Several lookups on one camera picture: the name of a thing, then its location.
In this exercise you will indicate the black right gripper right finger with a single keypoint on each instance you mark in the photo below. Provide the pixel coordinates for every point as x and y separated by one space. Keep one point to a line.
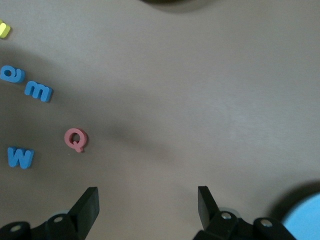
212 222

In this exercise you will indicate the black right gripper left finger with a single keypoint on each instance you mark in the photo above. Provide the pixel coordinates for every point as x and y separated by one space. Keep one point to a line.
82 215

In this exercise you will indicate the red foam uppercase Q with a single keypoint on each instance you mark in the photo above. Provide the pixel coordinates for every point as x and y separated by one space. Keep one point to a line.
68 138

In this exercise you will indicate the blue foam uppercase W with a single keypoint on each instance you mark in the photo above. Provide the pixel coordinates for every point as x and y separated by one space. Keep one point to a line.
20 160

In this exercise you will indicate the blue foam lowercase a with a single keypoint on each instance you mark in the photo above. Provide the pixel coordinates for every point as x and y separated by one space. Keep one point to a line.
17 77

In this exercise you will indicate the yellow foam lowercase h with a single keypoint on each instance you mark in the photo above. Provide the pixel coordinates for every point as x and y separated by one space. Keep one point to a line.
3 30

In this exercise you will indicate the blue plate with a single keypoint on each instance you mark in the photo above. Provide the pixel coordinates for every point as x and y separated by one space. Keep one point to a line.
305 220

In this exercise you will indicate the blue foam lowercase m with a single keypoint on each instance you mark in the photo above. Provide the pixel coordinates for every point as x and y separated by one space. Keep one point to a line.
37 92

